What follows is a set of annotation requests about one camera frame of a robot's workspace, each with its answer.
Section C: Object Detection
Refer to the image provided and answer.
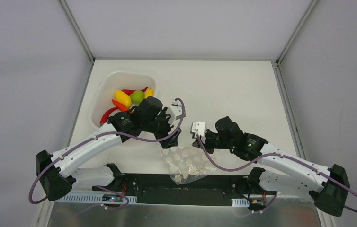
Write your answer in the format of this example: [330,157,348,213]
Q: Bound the clear polka dot zip bag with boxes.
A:
[160,144,217,185]

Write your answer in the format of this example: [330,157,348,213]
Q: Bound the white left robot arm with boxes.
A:
[29,96,186,204]

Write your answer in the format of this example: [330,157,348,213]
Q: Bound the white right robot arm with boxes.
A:
[190,116,350,217]

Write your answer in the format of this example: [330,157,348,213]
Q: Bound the long yellow toy squash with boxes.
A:
[144,88,154,99]

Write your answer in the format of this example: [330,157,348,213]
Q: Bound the orange toy carrot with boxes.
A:
[112,99,130,112]

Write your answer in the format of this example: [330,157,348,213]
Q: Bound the yellow toy pepper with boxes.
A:
[114,90,132,107]

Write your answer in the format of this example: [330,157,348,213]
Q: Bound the red toy chili pepper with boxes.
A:
[99,107,118,126]

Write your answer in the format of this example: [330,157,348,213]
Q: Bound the white plastic colander basket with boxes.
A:
[87,70,157,131]

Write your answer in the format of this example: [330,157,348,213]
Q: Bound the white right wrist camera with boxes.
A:
[190,121,207,139]

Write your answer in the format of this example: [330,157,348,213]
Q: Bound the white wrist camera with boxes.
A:
[166,100,186,125]
[190,121,207,139]

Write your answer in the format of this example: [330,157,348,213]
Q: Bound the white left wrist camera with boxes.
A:
[166,100,186,125]

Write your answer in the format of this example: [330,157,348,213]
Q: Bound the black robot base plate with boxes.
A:
[106,174,274,206]

